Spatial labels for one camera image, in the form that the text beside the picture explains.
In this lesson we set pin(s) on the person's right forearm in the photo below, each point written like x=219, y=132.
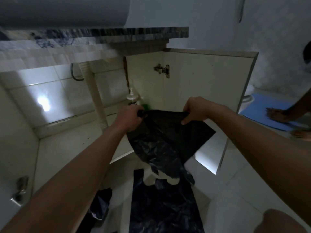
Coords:
x=262, y=148

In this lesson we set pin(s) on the metal door hinge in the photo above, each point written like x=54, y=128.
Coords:
x=20, y=189
x=162, y=70

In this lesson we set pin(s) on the white sink cabinet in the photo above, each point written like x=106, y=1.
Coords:
x=73, y=114

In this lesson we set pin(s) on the person's left hand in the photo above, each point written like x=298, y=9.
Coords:
x=130, y=120

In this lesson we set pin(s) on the person's left forearm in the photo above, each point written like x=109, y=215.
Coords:
x=73, y=177

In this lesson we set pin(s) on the person's right thumb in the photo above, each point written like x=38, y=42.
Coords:
x=187, y=120

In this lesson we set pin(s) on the grey sink basin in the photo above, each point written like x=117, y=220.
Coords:
x=63, y=10

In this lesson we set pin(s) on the white cabinet door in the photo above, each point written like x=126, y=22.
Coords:
x=17, y=148
x=206, y=77

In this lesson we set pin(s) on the person's right hand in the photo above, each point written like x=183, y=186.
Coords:
x=203, y=109

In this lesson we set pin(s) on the crumpled black plastic bag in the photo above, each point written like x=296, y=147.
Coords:
x=99, y=206

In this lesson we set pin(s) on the blue floor mat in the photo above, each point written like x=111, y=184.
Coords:
x=264, y=110

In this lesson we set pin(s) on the person's knee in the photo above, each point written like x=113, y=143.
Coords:
x=279, y=222

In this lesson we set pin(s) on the white pump bottle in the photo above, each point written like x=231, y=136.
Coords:
x=132, y=96

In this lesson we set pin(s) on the white toilet bowl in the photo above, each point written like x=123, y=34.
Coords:
x=246, y=95

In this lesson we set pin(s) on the person's left thumb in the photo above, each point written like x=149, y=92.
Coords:
x=143, y=114

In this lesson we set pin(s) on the dark marble countertop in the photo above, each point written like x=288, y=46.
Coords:
x=121, y=33

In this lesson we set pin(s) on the green bottle cap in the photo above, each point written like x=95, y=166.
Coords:
x=146, y=107

